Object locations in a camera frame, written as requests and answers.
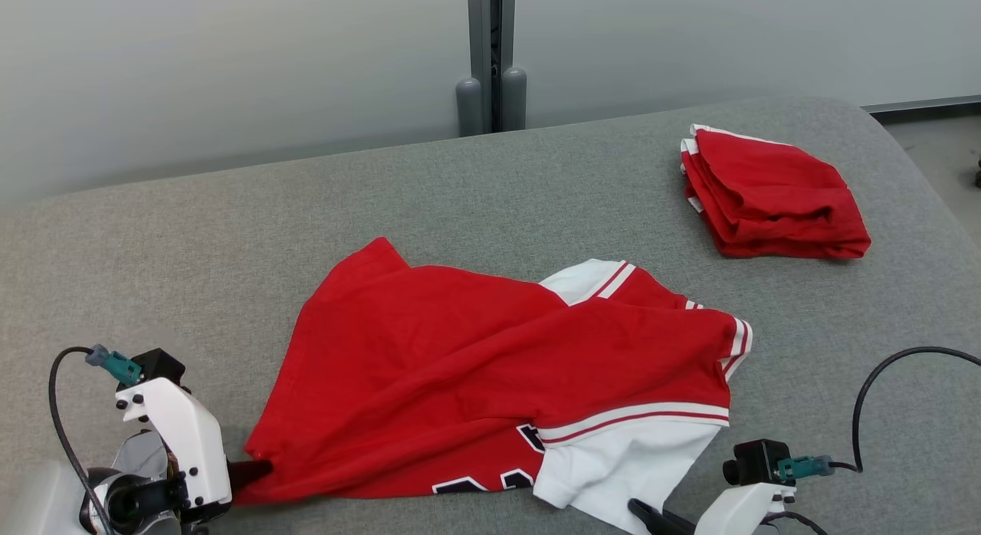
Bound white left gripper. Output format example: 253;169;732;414
115;376;274;513

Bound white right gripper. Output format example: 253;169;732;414
628;481;798;535

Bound red jersey with white sleeves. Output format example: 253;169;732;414
234;238;753;535

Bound red shorts with white stripe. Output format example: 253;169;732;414
680;123;872;260

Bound teal right camera connector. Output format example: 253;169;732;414
778;456;835;481

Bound teal camera connector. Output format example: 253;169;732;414
86;345;144;386
778;456;835;481

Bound teal left camera connector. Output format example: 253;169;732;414
86;345;144;386

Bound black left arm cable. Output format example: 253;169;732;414
48;346;116;535

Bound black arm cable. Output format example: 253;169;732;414
830;346;981;474
48;346;116;535

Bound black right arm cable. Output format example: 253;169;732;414
830;346;981;474

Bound grey cylindrical post cap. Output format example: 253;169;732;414
456;77;484;137
500;67;528;131

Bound grey partition base rail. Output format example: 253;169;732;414
862;96;981;114

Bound grey slotted partition post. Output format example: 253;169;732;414
468;0;516;133

